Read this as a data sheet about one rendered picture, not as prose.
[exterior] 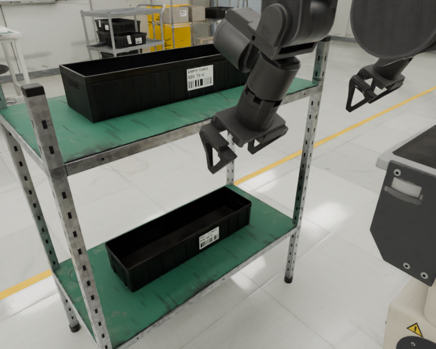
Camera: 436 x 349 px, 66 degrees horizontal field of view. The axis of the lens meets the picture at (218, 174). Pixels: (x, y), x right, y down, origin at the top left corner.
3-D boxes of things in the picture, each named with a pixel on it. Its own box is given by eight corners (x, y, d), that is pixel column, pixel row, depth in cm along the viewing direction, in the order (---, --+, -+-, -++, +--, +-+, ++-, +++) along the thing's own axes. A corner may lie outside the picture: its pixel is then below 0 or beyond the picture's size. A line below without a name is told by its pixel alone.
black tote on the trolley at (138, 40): (123, 50, 379) (121, 37, 372) (105, 47, 393) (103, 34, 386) (148, 45, 407) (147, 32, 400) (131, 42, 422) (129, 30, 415)
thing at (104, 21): (100, 72, 523) (91, 19, 485) (126, 67, 550) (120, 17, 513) (122, 79, 483) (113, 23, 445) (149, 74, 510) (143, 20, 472)
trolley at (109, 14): (92, 97, 412) (75, 6, 361) (145, 81, 476) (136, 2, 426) (122, 105, 385) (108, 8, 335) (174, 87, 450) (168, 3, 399)
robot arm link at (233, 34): (288, 14, 35) (335, 10, 40) (221, -38, 39) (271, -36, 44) (249, 104, 43) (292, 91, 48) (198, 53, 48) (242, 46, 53)
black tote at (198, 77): (93, 123, 82) (84, 77, 77) (68, 106, 93) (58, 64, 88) (255, 82, 115) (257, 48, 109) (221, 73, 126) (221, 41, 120)
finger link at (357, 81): (331, 103, 79) (355, 70, 72) (348, 97, 83) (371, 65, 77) (353, 122, 77) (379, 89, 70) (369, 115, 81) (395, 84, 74)
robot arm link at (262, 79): (284, 66, 39) (313, 59, 43) (247, 34, 42) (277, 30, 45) (262, 111, 44) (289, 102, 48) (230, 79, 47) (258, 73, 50)
